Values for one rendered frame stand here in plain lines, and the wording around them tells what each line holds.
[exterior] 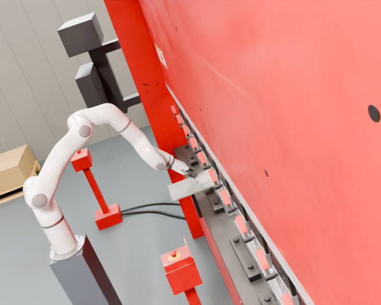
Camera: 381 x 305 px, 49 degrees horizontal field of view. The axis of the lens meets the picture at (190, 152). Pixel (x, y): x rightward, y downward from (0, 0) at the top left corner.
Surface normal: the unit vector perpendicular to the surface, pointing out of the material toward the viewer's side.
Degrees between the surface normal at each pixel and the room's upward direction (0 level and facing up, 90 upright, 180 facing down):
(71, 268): 90
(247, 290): 0
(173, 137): 90
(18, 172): 90
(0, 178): 90
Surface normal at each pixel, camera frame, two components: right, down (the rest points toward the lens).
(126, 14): 0.21, 0.38
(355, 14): -0.94, 0.35
